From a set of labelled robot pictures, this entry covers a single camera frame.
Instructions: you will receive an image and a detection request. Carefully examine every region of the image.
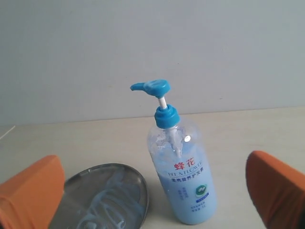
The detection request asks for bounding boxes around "blue pump lotion bottle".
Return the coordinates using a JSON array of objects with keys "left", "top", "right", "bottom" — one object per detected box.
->
[{"left": 130, "top": 79, "right": 217, "bottom": 225}]

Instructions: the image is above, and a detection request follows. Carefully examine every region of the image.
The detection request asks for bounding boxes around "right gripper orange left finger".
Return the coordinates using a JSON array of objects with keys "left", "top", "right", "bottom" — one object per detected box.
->
[{"left": 0, "top": 155, "right": 65, "bottom": 229}]

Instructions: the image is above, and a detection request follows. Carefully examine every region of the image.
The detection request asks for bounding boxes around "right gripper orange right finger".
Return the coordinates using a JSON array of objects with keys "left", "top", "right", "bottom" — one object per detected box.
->
[{"left": 245, "top": 151, "right": 305, "bottom": 229}]

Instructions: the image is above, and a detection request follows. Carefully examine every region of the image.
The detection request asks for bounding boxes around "blue soap smear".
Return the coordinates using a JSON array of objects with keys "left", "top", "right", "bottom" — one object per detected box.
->
[{"left": 76, "top": 169, "right": 146, "bottom": 229}]

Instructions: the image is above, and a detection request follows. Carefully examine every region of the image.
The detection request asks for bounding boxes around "round stainless steel plate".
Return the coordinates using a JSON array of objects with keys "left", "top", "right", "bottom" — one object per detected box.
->
[{"left": 49, "top": 163, "right": 150, "bottom": 229}]

